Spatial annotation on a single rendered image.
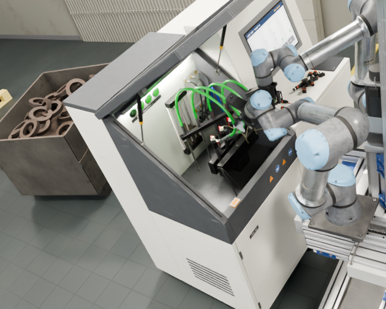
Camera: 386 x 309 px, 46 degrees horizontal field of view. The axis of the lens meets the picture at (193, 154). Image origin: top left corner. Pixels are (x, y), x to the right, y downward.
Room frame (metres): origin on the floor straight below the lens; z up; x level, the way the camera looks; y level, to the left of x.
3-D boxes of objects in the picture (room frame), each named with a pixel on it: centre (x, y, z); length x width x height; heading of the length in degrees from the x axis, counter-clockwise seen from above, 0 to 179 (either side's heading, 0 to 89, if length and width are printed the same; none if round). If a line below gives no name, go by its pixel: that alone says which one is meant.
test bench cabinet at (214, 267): (1.92, -0.11, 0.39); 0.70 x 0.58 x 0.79; 129
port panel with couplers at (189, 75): (2.25, -0.15, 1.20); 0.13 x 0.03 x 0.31; 129
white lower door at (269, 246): (1.70, -0.28, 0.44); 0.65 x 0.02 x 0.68; 129
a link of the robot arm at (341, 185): (1.22, -0.48, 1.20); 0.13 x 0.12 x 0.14; 100
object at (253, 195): (1.71, -0.27, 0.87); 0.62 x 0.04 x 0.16; 129
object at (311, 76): (2.24, -0.79, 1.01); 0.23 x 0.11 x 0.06; 129
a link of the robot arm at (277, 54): (1.70, -0.51, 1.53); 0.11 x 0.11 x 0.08; 85
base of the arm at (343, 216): (1.22, -0.49, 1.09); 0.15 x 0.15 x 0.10
